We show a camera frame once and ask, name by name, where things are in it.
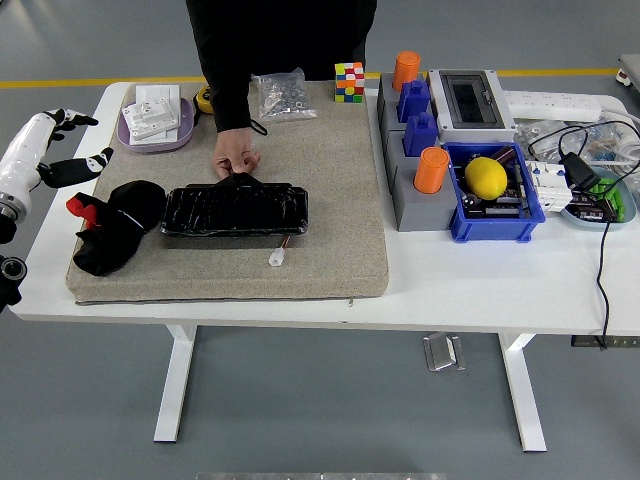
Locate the purple oval dish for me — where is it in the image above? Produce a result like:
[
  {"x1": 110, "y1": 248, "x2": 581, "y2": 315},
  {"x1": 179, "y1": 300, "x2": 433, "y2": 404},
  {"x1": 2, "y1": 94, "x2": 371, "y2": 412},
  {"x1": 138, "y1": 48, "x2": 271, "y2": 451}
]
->
[{"x1": 116, "y1": 96, "x2": 196, "y2": 154}]

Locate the white connector plug with wires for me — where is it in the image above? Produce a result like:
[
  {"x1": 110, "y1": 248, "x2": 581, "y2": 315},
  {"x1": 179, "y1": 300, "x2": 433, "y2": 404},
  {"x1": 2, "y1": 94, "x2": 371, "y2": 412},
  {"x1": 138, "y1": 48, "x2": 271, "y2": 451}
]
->
[{"x1": 268, "y1": 235, "x2": 292, "y2": 268}]

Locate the white cart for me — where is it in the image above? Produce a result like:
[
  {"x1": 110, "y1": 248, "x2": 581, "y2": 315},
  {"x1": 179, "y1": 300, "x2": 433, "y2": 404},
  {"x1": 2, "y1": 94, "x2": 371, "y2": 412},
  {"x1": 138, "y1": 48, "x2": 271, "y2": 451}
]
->
[{"x1": 615, "y1": 52, "x2": 640, "y2": 96}]

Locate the black rag with red patch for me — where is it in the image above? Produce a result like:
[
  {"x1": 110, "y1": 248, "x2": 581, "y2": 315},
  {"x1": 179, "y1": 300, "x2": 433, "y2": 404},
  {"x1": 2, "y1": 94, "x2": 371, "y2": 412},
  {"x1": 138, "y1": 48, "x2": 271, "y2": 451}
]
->
[{"x1": 66, "y1": 179, "x2": 167, "y2": 277}]

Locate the clear bag of small parts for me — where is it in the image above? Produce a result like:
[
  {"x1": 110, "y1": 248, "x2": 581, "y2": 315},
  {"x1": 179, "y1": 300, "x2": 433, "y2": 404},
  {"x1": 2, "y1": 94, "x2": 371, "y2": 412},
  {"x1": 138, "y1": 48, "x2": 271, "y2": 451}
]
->
[{"x1": 513, "y1": 118, "x2": 591, "y2": 164}]

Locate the blue plastic bin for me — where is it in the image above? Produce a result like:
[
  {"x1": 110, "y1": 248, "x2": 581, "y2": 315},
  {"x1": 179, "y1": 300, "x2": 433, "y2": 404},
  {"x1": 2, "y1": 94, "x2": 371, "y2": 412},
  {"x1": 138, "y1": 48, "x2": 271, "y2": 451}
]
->
[{"x1": 442, "y1": 141, "x2": 547, "y2": 244}]

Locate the thick white cable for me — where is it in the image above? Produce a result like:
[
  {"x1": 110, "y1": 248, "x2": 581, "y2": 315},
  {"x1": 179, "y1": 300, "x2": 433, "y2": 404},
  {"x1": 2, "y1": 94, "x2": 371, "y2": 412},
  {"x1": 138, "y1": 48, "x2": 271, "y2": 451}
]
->
[{"x1": 599, "y1": 94, "x2": 640, "y2": 176}]

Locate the person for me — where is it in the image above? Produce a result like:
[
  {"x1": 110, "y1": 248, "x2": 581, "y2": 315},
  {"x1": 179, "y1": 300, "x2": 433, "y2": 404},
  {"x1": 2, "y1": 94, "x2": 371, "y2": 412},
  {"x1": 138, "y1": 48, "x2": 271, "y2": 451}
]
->
[{"x1": 185, "y1": 0, "x2": 378, "y2": 134}]

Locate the clear bag of screws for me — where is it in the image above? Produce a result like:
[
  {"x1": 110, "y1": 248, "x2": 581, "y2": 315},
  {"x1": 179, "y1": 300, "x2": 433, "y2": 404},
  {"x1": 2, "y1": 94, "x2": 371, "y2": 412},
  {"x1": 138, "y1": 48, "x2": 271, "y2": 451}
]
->
[{"x1": 251, "y1": 67, "x2": 319, "y2": 124}]

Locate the large white switch plate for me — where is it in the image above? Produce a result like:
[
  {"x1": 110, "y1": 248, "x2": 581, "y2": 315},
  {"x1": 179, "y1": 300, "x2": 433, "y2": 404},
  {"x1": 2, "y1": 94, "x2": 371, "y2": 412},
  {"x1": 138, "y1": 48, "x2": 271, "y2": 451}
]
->
[{"x1": 134, "y1": 83, "x2": 182, "y2": 146}]

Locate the white table leg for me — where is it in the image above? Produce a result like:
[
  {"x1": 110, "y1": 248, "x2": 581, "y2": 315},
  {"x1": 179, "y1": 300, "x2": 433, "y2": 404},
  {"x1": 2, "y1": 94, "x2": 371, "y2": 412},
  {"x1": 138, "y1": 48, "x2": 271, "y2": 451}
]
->
[
  {"x1": 153, "y1": 323, "x2": 199, "y2": 444},
  {"x1": 497, "y1": 332, "x2": 549, "y2": 454}
]

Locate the blue block with knob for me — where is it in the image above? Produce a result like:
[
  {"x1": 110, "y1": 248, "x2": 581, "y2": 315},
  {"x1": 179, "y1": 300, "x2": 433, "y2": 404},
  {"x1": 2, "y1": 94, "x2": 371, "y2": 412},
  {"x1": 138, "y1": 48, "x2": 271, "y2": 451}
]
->
[
  {"x1": 397, "y1": 78, "x2": 432, "y2": 125},
  {"x1": 403, "y1": 112, "x2": 440, "y2": 159}
]

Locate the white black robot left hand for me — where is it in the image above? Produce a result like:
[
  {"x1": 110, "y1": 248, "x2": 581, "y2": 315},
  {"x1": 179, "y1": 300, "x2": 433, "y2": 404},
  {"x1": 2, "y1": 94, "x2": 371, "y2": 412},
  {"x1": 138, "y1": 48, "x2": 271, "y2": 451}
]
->
[{"x1": 0, "y1": 108, "x2": 115, "y2": 201}]

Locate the white terminal block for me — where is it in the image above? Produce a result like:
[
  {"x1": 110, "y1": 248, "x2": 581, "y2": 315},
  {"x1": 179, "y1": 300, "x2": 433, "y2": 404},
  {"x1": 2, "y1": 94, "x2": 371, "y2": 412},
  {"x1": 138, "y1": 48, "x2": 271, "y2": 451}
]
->
[{"x1": 524, "y1": 159, "x2": 574, "y2": 213}]

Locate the table control panel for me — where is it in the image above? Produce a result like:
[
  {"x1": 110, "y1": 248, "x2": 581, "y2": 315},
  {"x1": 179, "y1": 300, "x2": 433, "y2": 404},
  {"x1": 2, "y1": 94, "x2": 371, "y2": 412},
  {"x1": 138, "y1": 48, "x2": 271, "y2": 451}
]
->
[{"x1": 571, "y1": 335, "x2": 640, "y2": 349}]

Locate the colourful puzzle cube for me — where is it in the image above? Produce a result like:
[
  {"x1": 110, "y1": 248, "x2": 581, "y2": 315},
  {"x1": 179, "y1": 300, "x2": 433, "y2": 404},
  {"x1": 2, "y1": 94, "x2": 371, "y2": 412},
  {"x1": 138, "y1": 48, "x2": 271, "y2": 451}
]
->
[{"x1": 334, "y1": 61, "x2": 366, "y2": 105}]

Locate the white electrical distribution box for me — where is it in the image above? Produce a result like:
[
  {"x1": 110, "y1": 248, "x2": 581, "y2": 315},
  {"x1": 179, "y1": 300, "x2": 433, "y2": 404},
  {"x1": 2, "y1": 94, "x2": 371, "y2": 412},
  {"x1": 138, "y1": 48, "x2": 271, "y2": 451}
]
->
[{"x1": 427, "y1": 68, "x2": 519, "y2": 145}]

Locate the clear bag of blue parts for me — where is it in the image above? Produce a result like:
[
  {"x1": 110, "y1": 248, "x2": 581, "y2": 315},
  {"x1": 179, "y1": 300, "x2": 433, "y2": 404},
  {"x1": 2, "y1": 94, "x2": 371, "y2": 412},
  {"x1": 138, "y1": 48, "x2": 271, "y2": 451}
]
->
[{"x1": 574, "y1": 122, "x2": 640, "y2": 166}]

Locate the small white switch plate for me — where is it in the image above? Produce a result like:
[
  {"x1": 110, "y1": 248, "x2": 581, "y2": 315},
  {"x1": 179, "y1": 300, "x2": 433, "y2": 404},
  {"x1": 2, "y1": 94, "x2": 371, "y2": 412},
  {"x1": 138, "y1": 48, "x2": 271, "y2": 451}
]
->
[{"x1": 122, "y1": 98, "x2": 180, "y2": 141}]

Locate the black power adapter with cord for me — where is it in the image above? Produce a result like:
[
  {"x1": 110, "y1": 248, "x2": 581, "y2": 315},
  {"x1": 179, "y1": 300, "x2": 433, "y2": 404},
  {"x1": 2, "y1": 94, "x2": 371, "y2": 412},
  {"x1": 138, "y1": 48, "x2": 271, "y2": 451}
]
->
[{"x1": 527, "y1": 119, "x2": 640, "y2": 351}]

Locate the dark circuit board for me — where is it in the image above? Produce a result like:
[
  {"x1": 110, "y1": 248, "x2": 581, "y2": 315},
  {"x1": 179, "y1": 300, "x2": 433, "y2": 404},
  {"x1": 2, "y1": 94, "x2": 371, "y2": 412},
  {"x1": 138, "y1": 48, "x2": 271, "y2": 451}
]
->
[{"x1": 464, "y1": 187, "x2": 524, "y2": 219}]

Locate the yellow lemon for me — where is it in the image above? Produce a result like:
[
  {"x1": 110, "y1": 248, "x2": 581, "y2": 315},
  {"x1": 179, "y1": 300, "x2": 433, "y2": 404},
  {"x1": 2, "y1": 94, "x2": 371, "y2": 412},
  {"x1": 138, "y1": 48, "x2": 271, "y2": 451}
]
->
[{"x1": 464, "y1": 156, "x2": 509, "y2": 201}]

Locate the green plastic part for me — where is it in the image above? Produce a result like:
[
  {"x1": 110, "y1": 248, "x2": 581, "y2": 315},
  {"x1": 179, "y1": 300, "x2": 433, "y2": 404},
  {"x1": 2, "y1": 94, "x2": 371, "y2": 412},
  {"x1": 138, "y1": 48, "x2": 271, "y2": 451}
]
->
[{"x1": 584, "y1": 178, "x2": 626, "y2": 221}]

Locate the person's right hand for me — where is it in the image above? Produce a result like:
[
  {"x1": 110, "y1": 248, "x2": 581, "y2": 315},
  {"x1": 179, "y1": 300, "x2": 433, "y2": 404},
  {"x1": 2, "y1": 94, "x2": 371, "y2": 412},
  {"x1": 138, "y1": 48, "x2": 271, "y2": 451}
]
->
[{"x1": 210, "y1": 127, "x2": 262, "y2": 180}]

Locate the white power strip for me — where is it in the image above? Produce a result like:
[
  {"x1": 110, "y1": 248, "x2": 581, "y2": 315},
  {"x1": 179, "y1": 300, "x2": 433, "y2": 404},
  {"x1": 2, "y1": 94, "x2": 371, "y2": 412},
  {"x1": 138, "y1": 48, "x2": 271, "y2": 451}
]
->
[{"x1": 501, "y1": 89, "x2": 603, "y2": 123}]

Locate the yellow tape measure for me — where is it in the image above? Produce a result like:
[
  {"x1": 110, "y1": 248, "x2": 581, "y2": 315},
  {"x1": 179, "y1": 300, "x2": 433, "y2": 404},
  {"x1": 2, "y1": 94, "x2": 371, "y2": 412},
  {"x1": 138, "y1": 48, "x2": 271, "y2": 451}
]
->
[{"x1": 193, "y1": 84, "x2": 217, "y2": 115}]

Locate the grey-brown mat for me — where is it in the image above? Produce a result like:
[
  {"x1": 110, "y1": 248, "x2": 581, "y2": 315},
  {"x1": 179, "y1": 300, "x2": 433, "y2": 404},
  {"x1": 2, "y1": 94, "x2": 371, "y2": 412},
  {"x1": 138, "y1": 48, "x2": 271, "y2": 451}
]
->
[{"x1": 65, "y1": 79, "x2": 390, "y2": 305}]

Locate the light blue dish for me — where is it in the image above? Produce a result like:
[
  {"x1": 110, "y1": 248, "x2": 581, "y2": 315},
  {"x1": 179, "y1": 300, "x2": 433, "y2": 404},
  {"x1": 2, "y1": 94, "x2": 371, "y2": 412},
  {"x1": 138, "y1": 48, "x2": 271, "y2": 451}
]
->
[{"x1": 559, "y1": 167, "x2": 638, "y2": 231}]

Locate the orange cylinder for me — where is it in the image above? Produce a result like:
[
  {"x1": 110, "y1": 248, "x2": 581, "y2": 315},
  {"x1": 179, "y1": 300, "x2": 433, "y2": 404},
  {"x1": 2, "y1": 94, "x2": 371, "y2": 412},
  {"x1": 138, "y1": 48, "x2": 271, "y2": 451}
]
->
[
  {"x1": 413, "y1": 146, "x2": 451, "y2": 195},
  {"x1": 392, "y1": 50, "x2": 422, "y2": 93}
]

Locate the glossy black panel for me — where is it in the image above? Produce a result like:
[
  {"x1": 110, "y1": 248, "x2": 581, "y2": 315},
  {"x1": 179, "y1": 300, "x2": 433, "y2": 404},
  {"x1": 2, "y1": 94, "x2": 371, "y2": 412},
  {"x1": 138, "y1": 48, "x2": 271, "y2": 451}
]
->
[{"x1": 159, "y1": 172, "x2": 310, "y2": 237}]

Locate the dark relay module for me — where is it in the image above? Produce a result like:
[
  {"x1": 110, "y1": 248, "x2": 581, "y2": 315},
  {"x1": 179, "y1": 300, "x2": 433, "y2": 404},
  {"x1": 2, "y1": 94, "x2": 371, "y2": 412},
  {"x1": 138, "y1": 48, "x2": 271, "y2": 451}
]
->
[{"x1": 569, "y1": 192, "x2": 616, "y2": 221}]

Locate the grey holder block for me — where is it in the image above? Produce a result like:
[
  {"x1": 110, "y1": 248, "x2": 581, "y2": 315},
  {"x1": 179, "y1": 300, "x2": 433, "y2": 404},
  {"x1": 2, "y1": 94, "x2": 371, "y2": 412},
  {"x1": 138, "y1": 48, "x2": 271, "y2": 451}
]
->
[
  {"x1": 384, "y1": 129, "x2": 459, "y2": 233},
  {"x1": 376, "y1": 72, "x2": 435, "y2": 146}
]

